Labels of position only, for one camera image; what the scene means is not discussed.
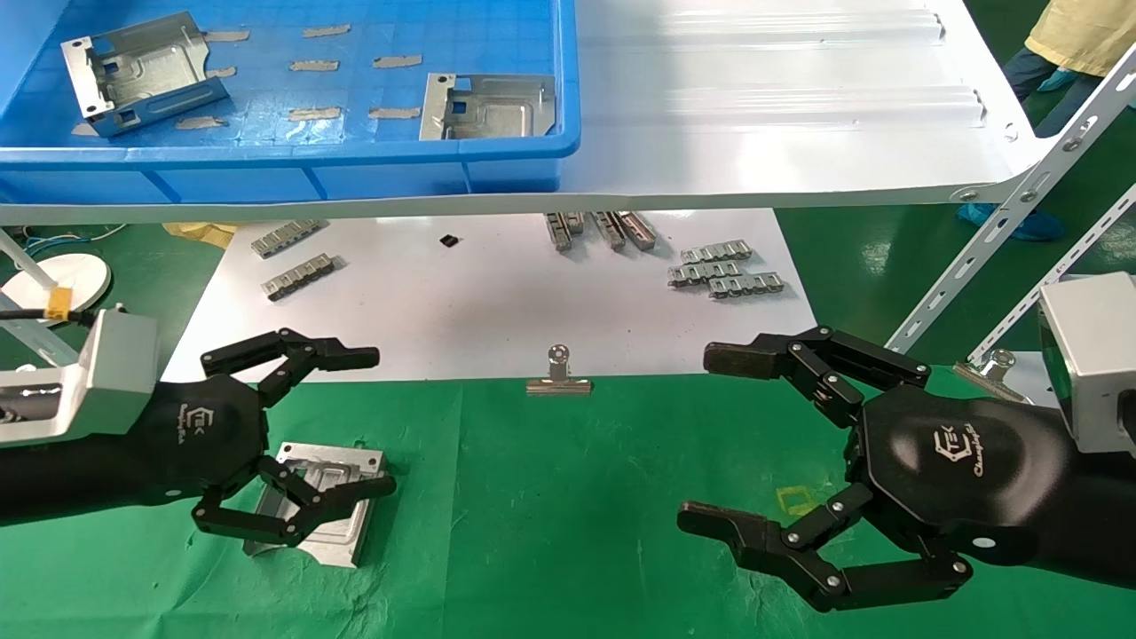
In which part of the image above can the blue shoe cover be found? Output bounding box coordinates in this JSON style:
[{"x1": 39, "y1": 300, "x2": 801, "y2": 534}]
[{"x1": 957, "y1": 202, "x2": 1066, "y2": 242}]

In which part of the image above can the black cable with yellow tag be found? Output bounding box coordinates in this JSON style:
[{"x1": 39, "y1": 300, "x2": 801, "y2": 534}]
[{"x1": 0, "y1": 287, "x2": 100, "y2": 326}]

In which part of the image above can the white round stand base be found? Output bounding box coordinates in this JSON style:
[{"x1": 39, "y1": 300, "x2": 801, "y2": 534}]
[{"x1": 0, "y1": 229, "x2": 112, "y2": 327}]

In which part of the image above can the white metal shelf panel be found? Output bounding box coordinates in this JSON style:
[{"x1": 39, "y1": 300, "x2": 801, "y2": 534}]
[{"x1": 0, "y1": 0, "x2": 1053, "y2": 225}]

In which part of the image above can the silver binder clip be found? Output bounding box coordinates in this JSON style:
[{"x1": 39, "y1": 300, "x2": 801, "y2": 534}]
[
  {"x1": 526, "y1": 344, "x2": 593, "y2": 396},
  {"x1": 954, "y1": 349, "x2": 1030, "y2": 405}
]

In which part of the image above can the white perforated angle strut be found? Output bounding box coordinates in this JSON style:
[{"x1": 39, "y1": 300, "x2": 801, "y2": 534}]
[
  {"x1": 966, "y1": 185, "x2": 1136, "y2": 363},
  {"x1": 0, "y1": 312, "x2": 81, "y2": 368},
  {"x1": 886, "y1": 44, "x2": 1136, "y2": 353}
]

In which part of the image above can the white floor board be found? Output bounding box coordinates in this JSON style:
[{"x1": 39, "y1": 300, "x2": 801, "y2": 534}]
[{"x1": 160, "y1": 209, "x2": 817, "y2": 384}]

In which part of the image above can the blue plastic bin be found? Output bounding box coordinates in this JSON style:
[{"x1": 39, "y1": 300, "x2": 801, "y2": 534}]
[{"x1": 0, "y1": 0, "x2": 584, "y2": 205}]

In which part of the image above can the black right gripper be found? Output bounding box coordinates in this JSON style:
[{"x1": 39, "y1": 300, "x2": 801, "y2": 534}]
[{"x1": 677, "y1": 325, "x2": 1079, "y2": 613}]

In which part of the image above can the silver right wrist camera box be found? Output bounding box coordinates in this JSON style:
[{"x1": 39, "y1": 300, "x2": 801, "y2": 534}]
[{"x1": 1038, "y1": 272, "x2": 1136, "y2": 455}]

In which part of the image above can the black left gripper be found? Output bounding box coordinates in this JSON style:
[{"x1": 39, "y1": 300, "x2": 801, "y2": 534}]
[{"x1": 146, "y1": 328, "x2": 398, "y2": 548}]

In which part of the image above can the thin floor cable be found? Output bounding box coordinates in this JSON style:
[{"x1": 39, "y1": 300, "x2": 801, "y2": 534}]
[{"x1": 22, "y1": 224, "x2": 130, "y2": 260}]

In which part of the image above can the green table cloth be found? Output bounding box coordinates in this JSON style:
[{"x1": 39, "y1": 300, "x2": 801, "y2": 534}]
[{"x1": 0, "y1": 373, "x2": 1136, "y2": 639}]

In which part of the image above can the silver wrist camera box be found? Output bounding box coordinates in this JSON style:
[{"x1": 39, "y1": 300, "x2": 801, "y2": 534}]
[
  {"x1": 0, "y1": 306, "x2": 161, "y2": 449},
  {"x1": 1038, "y1": 272, "x2": 1136, "y2": 455}
]

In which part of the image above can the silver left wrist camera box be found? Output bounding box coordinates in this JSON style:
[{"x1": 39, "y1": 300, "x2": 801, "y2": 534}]
[{"x1": 0, "y1": 306, "x2": 161, "y2": 449}]

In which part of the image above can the sheet metal bracket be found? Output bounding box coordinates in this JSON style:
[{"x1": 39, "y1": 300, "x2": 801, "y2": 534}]
[
  {"x1": 244, "y1": 442, "x2": 389, "y2": 569},
  {"x1": 60, "y1": 12, "x2": 233, "y2": 138},
  {"x1": 419, "y1": 73, "x2": 558, "y2": 141}
]

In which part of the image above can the yellow plastic bag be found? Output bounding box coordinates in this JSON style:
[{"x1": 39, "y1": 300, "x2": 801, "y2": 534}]
[{"x1": 162, "y1": 222, "x2": 239, "y2": 248}]

